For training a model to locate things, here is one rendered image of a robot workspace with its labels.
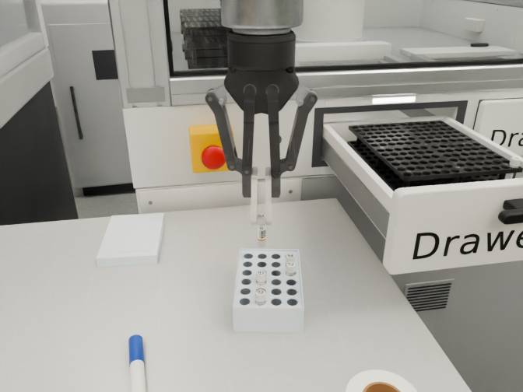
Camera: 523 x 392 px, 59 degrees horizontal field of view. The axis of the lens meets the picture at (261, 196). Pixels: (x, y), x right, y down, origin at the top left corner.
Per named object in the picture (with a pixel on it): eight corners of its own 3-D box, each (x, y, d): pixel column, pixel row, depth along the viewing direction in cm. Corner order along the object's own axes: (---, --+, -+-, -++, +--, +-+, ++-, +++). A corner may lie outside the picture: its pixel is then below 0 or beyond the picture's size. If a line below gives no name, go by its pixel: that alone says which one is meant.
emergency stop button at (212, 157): (226, 170, 75) (226, 147, 73) (202, 172, 74) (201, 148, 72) (225, 162, 77) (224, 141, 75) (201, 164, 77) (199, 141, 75)
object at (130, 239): (158, 264, 68) (156, 254, 67) (97, 267, 67) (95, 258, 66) (164, 220, 79) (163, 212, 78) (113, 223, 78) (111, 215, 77)
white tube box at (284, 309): (303, 333, 55) (304, 308, 53) (233, 331, 55) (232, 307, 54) (298, 271, 66) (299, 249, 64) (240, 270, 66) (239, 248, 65)
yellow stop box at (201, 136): (235, 173, 78) (234, 132, 74) (192, 176, 76) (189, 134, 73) (232, 161, 82) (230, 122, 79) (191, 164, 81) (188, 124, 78)
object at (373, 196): (577, 236, 61) (593, 195, 58) (395, 255, 57) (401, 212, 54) (429, 135, 96) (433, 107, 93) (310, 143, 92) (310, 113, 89)
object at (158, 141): (630, 152, 97) (658, 82, 90) (133, 188, 81) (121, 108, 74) (418, 64, 180) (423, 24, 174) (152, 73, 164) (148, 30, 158)
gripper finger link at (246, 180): (251, 161, 56) (227, 160, 56) (251, 197, 58) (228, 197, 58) (252, 156, 57) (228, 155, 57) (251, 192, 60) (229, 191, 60)
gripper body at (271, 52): (299, 24, 53) (296, 103, 57) (225, 24, 53) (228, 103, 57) (302, 33, 46) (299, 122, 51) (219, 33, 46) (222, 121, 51)
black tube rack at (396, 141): (511, 208, 67) (523, 168, 64) (398, 218, 64) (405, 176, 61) (434, 152, 86) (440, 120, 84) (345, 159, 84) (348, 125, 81)
